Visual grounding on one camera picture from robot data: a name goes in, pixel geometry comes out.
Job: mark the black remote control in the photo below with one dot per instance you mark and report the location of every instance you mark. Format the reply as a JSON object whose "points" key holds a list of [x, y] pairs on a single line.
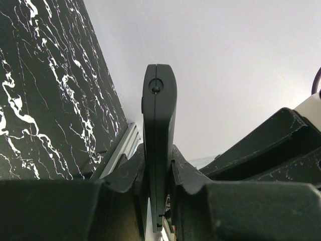
{"points": [[158, 106]]}

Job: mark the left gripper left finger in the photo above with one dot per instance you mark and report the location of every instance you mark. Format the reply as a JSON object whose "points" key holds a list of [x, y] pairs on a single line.
{"points": [[112, 208]]}

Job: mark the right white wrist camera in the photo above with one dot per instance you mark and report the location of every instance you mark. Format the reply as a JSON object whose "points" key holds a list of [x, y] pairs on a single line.
{"points": [[311, 110]]}

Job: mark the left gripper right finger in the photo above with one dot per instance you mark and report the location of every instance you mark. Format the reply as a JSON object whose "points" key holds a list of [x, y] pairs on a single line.
{"points": [[202, 209]]}

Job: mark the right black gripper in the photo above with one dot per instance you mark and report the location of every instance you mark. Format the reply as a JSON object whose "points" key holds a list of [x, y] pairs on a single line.
{"points": [[286, 148]]}

